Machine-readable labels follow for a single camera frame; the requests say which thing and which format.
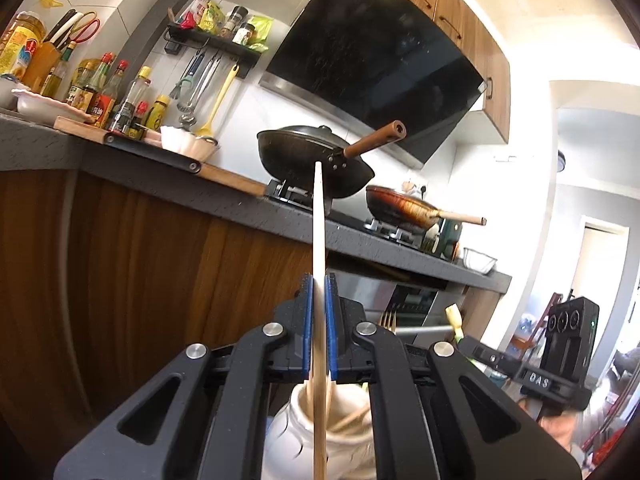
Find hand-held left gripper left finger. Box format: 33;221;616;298
54;272;315;480

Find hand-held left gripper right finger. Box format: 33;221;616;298
324;272;583;480

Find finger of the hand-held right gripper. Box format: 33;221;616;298
457;336;526;386

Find gold fork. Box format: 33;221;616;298
381;301;402;335

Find wooden chopstick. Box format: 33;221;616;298
327;406;372;435
309;161;330;480

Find white ribbed ceramic jar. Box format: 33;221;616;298
262;379;377;480

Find person's right hand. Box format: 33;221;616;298
542;410;578;456

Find wooden lower cabinet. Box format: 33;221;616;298
450;285;501;346
0;167;321;461

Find built-in steel oven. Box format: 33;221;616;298
327;255;468;346

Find clear glass container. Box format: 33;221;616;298
462;246;498;275

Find black gas stove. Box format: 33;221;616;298
265;177;451;256

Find brown frying pan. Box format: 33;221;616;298
365;185;487;228

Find wooden cutting board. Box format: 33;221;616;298
52;115;268;197

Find white fluted bowl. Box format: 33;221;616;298
160;126;221;161

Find metal tongs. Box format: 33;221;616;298
192;52;223;111

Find black range hood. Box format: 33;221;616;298
260;0;487;170

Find row of condiment bottles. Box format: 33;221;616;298
40;40;173;141

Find green seasoning packet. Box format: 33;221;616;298
247;15;275;53

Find black lid spice jar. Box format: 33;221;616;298
222;6;249;38

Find yellow seasoning packet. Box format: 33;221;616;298
195;0;226;31

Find white shallow dish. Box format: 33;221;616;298
11;87;93;128

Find wooden knife block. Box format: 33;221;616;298
22;7;83;93

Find small white bowl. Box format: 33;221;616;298
0;74;21;111

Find large yellow oil bottle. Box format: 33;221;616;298
0;10;46;81

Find black wok with wooden handle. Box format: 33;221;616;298
256;120;407;200

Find green handled utensil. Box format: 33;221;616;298
170;52;206;128

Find black wall shelf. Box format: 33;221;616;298
164;22;261;80

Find red handled scissors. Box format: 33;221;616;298
70;10;101;43

